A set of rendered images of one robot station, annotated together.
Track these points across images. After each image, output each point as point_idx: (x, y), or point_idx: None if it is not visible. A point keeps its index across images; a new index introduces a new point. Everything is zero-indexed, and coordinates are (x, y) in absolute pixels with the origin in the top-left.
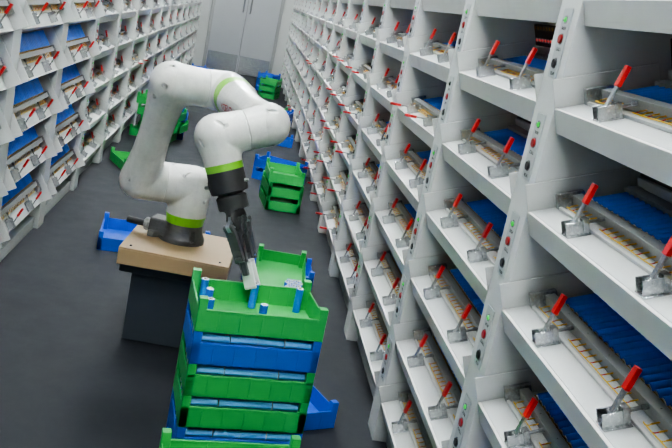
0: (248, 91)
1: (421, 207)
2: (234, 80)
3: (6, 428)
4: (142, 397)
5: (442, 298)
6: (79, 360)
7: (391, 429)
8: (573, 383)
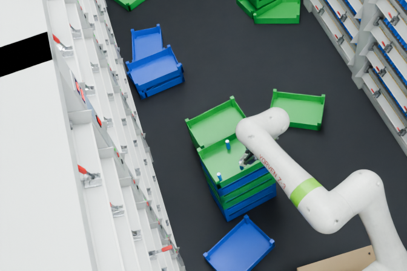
0: (283, 159)
1: (154, 218)
2: (307, 179)
3: (340, 166)
4: (307, 226)
5: None
6: (362, 242)
7: (169, 225)
8: (99, 35)
